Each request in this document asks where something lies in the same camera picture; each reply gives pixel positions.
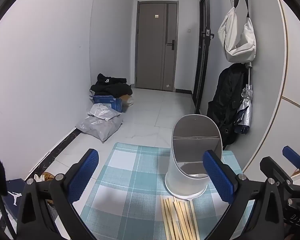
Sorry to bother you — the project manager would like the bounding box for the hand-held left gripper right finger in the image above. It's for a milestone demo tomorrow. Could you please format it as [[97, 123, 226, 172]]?
[[202, 150, 287, 240]]

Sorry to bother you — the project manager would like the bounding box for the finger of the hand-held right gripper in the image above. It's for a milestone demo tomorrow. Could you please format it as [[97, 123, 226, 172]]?
[[282, 145, 300, 170], [259, 156, 294, 184]]

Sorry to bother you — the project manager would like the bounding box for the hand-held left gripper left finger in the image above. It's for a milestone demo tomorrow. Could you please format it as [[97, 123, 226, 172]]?
[[16, 148, 100, 240]]

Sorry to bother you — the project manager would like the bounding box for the white utensil holder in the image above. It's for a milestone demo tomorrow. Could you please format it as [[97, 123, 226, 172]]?
[[164, 114, 223, 200]]

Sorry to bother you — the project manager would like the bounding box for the bunch of wooden chopsticks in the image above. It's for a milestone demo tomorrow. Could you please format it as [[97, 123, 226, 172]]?
[[160, 196, 202, 240]]

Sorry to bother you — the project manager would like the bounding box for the white shoulder bag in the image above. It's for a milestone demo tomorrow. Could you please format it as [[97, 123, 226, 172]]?
[[217, 0, 256, 63]]

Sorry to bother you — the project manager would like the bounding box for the brown paper bag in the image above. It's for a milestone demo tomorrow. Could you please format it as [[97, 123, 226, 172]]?
[[42, 172, 58, 183]]

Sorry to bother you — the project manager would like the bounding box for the blue plaid placemat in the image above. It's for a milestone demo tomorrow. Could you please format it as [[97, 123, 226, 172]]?
[[79, 142, 255, 240]]

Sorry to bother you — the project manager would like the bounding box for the grey plastic parcel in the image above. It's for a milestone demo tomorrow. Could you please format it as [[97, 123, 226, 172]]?
[[75, 116, 123, 143]]

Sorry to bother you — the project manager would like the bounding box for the silver folding umbrella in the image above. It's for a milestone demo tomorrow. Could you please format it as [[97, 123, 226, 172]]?
[[234, 64, 254, 134]]

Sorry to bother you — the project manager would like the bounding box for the white plastic parcel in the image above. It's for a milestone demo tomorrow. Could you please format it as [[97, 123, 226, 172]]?
[[87, 103, 122, 122]]

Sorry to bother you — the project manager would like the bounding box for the dark blue shoe box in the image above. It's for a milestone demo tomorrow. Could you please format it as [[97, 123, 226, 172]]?
[[1, 178, 25, 207]]

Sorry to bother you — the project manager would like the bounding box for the white wardrobe with gold trim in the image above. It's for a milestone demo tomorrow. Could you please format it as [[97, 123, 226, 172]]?
[[241, 0, 300, 188]]

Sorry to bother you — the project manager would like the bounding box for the blue cardboard box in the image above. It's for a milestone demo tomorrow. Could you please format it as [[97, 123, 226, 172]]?
[[91, 94, 123, 113]]

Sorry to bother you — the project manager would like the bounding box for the black backpack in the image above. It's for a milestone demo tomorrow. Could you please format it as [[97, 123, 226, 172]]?
[[206, 63, 250, 150]]

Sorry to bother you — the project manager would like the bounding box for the brown cardboard box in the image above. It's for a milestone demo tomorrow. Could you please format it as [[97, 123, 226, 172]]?
[[120, 94, 135, 107]]

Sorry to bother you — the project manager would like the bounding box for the pile of black clothes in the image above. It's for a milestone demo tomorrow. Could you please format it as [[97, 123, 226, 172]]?
[[90, 73, 133, 98]]

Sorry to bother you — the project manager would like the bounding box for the black framed door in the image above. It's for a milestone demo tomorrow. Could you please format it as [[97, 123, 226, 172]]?
[[193, 0, 213, 114]]

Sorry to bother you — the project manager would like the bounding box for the grey entrance door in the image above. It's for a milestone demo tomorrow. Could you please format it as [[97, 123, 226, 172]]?
[[136, 1, 178, 92]]

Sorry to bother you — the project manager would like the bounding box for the black cable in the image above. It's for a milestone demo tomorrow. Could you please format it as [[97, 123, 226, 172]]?
[[0, 191, 18, 240]]

